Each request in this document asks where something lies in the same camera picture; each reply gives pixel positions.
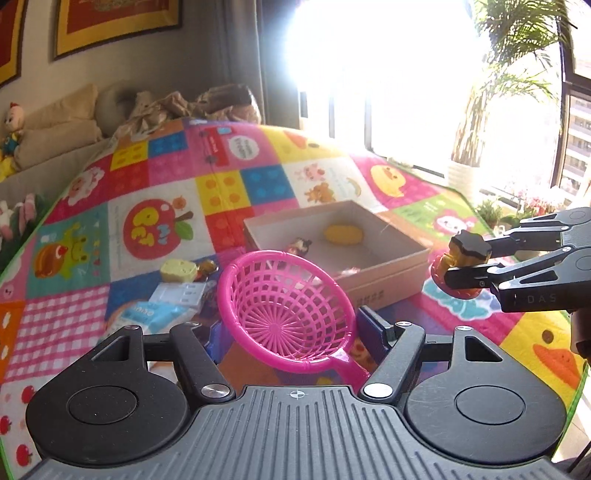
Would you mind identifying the pink white plush toy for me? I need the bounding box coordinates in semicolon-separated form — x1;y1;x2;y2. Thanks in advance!
0;193;38;241

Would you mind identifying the blue white tissue pack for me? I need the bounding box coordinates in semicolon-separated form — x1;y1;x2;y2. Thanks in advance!
104;301;197;337

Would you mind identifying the black haired doll figurine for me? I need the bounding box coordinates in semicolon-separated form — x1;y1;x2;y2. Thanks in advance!
287;237;312;258

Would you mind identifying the pink plastic toy basket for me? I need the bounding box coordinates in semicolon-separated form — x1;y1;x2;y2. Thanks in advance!
216;250;370;391

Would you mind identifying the pink cardboard box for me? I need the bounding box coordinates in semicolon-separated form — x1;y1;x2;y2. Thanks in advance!
245;200;430;310

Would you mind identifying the beige sofa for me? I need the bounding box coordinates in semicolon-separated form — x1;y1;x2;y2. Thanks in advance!
0;139;112;211

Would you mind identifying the red gold framed picture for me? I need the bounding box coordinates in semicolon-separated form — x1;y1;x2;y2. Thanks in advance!
53;0;183;60

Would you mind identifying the pale yellow cheese toy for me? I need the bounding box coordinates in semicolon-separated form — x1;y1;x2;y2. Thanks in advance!
159;259;198;283

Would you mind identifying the colourful cartoon play mat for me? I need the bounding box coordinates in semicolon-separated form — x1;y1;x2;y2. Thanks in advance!
0;117;591;480

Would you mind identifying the cartoon boy doll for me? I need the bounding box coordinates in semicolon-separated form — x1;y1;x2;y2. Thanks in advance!
2;102;25;157

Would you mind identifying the yellow lemon toy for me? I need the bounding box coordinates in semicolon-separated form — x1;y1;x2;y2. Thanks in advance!
322;224;365;246

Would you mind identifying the potted palm plant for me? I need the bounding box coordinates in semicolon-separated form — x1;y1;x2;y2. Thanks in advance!
447;1;570;202

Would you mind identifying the small brown figurine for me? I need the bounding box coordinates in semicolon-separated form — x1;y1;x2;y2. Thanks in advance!
195;259;218;281

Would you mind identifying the white plastic power adapter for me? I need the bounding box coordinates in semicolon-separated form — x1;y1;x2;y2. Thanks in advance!
149;282;206;310

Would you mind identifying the yellow toy jar black lid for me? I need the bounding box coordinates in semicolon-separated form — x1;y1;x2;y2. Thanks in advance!
430;230;492;300

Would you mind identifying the beige sofa cushion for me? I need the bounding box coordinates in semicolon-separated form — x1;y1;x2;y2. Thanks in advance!
14;83;103;171

